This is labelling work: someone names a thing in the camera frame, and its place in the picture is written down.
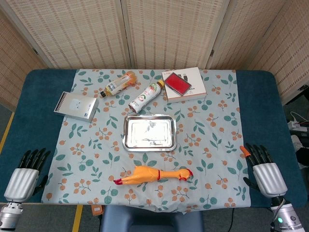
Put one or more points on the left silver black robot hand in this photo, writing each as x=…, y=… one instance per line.
x=21, y=181

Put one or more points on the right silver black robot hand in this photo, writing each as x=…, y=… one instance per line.
x=269, y=177

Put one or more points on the yellow rubber chicken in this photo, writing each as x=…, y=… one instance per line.
x=144, y=176

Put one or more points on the metal tray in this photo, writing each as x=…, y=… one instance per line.
x=149, y=133

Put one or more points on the white power strip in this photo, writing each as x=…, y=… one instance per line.
x=298, y=125

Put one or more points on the blue table cover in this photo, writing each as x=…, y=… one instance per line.
x=31, y=120

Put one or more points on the small orange box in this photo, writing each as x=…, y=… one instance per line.
x=97, y=210

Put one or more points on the floral tablecloth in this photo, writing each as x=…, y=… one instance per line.
x=96, y=149

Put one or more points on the silver grey carton box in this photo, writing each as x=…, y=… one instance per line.
x=77, y=106

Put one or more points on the flat white cardboard box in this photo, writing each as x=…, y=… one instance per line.
x=196, y=82

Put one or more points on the blue padded seat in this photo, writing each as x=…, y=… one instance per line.
x=152, y=221

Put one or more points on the black screen hinge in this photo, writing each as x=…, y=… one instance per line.
x=35, y=51
x=212, y=53

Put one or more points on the red flat case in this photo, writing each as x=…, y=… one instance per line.
x=177, y=83

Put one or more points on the orange juice bottle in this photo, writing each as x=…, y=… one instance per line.
x=117, y=85

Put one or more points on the white labelled drink bottle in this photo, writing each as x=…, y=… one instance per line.
x=146, y=96

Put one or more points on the woven folding screen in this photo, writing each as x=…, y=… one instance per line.
x=79, y=31

